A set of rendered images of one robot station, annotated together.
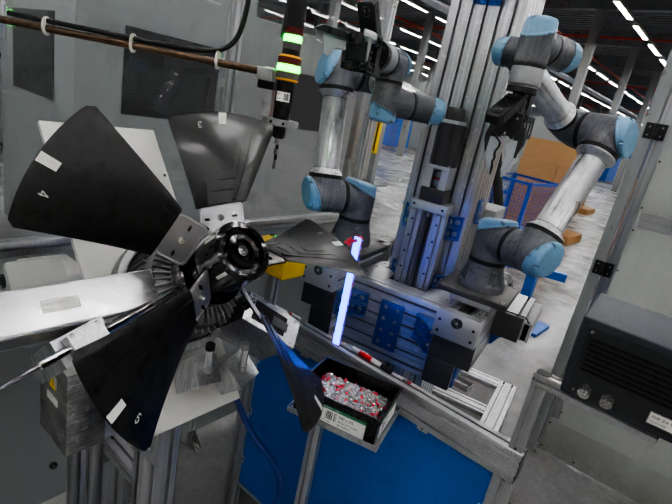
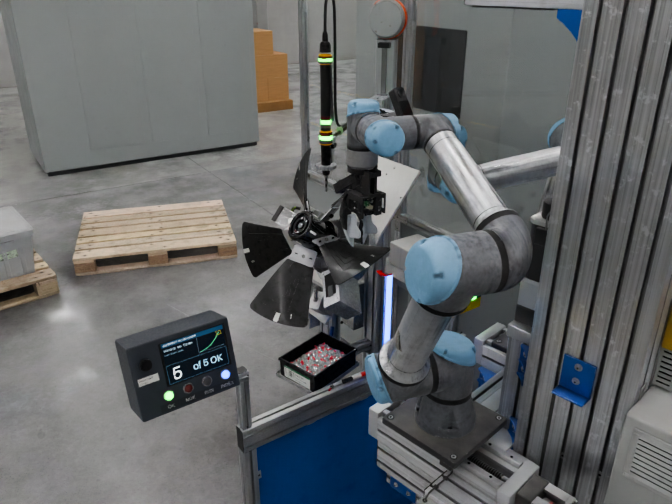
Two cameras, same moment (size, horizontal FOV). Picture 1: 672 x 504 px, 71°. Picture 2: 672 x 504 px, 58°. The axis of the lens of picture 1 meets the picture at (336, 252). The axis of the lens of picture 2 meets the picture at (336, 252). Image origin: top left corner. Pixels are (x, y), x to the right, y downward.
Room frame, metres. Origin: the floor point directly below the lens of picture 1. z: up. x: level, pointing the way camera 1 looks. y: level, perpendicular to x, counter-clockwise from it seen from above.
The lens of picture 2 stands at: (1.61, -1.71, 2.05)
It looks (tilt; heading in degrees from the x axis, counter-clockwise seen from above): 25 degrees down; 109
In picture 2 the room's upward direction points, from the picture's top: straight up
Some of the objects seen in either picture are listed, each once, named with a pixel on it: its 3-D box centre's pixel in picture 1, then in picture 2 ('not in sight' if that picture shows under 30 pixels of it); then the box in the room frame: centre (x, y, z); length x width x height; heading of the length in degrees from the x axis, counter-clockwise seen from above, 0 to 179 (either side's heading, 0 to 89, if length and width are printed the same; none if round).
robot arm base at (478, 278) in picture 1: (483, 271); (446, 401); (1.48, -0.48, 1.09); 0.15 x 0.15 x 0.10
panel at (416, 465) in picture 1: (338, 478); (361, 469); (1.18, -0.14, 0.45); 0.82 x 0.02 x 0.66; 54
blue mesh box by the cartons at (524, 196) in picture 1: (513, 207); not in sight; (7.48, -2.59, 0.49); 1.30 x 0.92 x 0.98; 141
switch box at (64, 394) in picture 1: (72, 395); (361, 299); (0.96, 0.56, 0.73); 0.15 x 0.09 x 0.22; 54
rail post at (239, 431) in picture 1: (243, 419); not in sight; (1.43, 0.21, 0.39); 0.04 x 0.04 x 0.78; 54
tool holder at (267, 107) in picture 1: (278, 98); (326, 152); (0.94, 0.16, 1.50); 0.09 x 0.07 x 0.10; 89
